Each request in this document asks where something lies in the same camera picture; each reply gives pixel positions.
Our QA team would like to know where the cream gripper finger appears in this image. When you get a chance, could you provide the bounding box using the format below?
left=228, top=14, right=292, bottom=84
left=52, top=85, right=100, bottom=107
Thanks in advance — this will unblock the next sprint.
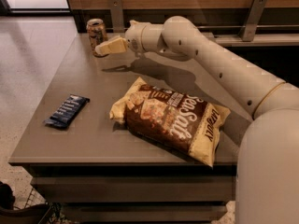
left=95, top=35, right=128, bottom=56

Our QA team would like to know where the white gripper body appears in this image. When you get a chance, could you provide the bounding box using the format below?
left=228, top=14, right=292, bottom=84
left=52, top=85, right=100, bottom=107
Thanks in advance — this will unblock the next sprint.
left=125, top=20, right=150, bottom=53

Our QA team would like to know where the orange soda can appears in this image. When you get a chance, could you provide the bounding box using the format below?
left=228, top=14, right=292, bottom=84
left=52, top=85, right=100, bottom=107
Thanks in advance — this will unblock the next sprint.
left=86, top=19, right=107, bottom=57

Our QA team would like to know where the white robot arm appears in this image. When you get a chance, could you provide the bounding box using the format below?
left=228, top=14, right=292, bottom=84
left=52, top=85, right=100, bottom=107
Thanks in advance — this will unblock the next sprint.
left=95, top=16, right=299, bottom=224

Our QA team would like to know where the dark blue snack bar wrapper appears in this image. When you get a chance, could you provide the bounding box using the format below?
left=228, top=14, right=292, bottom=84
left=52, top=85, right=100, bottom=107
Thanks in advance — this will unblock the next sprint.
left=44, top=94, right=90, bottom=129

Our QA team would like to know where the grey drawer cabinet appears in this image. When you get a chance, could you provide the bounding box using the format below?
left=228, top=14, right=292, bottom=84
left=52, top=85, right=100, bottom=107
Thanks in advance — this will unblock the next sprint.
left=9, top=34, right=249, bottom=224

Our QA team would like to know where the brown sea salt chip bag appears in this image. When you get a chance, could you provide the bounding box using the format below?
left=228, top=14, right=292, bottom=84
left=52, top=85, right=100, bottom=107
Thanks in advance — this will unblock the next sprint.
left=109, top=78, right=230, bottom=166

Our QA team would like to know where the left metal wall bracket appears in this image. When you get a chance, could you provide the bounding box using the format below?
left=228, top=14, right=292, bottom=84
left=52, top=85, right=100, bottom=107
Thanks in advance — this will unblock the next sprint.
left=108, top=0, right=124, bottom=33

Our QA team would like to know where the metal wall bracket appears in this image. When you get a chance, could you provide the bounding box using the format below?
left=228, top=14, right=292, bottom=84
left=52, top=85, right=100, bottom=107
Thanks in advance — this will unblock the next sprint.
left=239, top=0, right=267, bottom=42
left=108, top=0, right=124, bottom=33

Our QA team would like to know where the right metal wall bracket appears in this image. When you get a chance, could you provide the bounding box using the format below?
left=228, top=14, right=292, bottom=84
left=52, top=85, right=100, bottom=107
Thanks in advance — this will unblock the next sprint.
left=239, top=0, right=267, bottom=42

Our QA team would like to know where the dark bag with wire basket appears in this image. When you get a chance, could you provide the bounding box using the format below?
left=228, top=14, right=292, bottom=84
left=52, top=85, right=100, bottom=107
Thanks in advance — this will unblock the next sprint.
left=0, top=182, right=59, bottom=224

